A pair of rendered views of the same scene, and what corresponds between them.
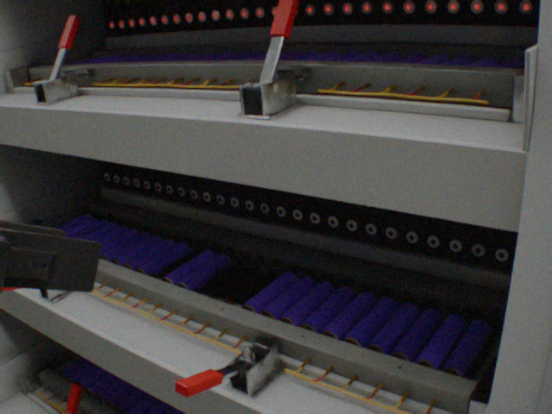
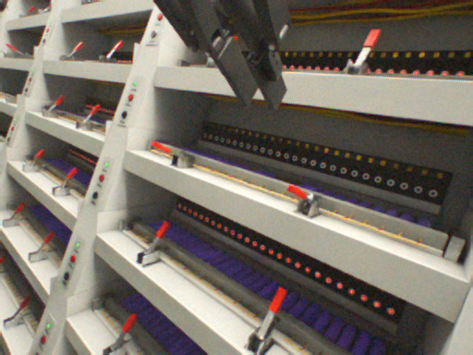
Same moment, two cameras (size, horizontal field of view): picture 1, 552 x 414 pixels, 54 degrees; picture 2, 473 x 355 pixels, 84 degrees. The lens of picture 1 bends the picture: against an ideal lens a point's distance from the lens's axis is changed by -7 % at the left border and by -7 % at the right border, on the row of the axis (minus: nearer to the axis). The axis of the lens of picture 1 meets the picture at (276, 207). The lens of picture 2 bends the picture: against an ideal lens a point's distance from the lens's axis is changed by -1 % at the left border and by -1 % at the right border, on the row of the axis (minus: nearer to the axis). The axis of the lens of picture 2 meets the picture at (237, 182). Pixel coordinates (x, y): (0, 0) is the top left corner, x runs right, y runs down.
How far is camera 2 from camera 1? 0.24 m
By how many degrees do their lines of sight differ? 11
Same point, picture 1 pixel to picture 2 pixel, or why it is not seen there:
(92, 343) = (201, 189)
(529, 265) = not seen: outside the picture
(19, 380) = (121, 221)
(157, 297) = (244, 175)
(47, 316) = (172, 174)
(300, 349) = (333, 204)
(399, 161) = (445, 93)
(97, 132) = not seen: hidden behind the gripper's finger
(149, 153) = not seen: hidden behind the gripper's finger
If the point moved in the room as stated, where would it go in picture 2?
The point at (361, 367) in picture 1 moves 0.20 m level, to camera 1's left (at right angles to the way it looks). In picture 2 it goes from (372, 215) to (230, 164)
